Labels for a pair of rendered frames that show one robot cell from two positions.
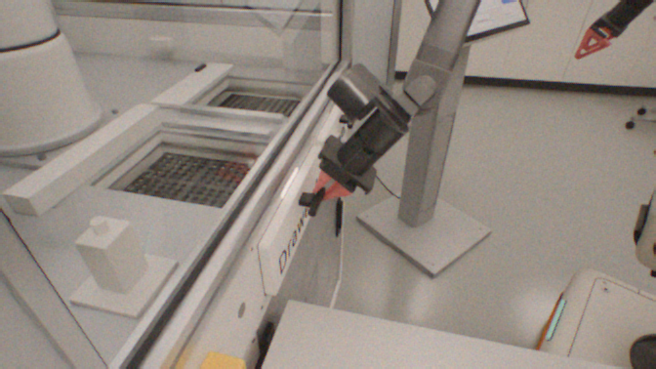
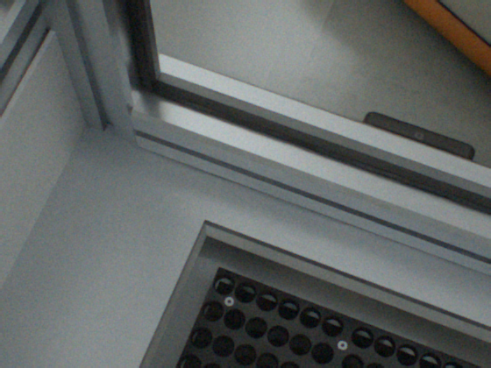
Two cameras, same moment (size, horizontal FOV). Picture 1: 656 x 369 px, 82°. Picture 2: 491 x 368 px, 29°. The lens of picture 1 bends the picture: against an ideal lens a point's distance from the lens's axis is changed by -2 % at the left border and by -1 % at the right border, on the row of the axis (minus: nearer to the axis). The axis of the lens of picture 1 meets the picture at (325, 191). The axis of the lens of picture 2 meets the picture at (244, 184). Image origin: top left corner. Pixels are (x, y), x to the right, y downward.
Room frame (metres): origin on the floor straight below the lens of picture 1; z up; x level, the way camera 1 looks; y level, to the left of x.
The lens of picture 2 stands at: (0.89, 0.23, 1.47)
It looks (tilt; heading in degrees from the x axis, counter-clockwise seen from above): 67 degrees down; 278
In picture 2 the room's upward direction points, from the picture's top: straight up
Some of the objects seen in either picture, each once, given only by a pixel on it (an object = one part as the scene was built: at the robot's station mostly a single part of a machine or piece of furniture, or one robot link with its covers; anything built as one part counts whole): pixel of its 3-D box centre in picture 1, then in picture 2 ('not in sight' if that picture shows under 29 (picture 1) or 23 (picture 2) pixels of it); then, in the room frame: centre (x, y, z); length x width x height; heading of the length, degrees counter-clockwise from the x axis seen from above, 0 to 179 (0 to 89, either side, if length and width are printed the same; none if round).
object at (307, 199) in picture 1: (310, 199); not in sight; (0.51, 0.03, 0.91); 0.07 x 0.04 x 0.01; 166
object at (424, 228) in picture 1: (439, 139); not in sight; (1.43, -0.49, 0.51); 0.50 x 0.45 x 1.02; 39
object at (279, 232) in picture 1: (296, 212); not in sight; (0.52, 0.05, 0.87); 0.29 x 0.02 x 0.11; 166
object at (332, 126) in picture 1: (336, 130); not in sight; (0.82, -0.02, 0.87); 0.29 x 0.02 x 0.11; 166
